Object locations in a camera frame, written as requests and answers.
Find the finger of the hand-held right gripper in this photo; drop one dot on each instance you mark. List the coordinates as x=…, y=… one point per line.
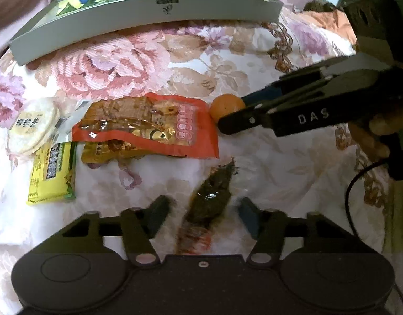
x=263, y=94
x=241, y=121

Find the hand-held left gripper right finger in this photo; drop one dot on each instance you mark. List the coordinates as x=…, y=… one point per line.
x=250, y=216

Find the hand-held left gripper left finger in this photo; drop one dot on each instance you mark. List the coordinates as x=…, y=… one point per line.
x=157, y=216

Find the small orange fruit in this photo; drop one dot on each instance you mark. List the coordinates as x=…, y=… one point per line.
x=226, y=108

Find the dark brown snack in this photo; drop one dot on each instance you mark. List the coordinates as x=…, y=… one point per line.
x=208, y=197

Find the red snack packet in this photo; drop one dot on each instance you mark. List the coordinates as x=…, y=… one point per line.
x=188, y=128

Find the gold snack packet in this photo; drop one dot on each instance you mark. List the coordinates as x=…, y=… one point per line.
x=103, y=152

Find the round rice cracker packet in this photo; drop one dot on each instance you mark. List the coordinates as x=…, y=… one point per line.
x=31, y=126

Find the grey rectangular box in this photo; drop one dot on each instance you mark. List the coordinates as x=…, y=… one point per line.
x=122, y=16

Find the person's right hand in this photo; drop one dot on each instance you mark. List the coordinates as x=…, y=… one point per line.
x=375, y=134

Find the floral bedsheet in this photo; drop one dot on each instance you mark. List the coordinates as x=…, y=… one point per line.
x=286, y=170

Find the orange cloth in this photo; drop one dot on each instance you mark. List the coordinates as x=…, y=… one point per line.
x=339, y=23

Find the yellow snack packet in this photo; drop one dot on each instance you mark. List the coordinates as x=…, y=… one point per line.
x=50, y=174

